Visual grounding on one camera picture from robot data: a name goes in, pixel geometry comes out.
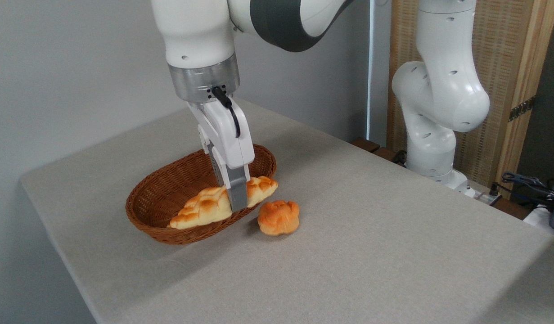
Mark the white power strip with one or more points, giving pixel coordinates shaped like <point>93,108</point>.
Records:
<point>484,197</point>

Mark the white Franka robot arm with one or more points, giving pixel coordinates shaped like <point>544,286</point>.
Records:
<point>195,31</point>

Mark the round orange bread roll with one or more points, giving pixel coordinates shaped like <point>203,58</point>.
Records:
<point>279,218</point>

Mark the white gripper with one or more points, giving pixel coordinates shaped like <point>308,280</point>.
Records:
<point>229,139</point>

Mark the metal screen hinge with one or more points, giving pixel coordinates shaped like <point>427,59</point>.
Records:
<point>522,109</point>

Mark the long braided bread loaf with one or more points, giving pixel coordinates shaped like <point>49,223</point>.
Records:
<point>204,208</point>

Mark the wooden framed woven screen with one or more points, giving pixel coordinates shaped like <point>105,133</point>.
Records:
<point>511,45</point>

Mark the brown wicker oval basket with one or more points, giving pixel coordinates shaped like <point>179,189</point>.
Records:
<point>168,189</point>

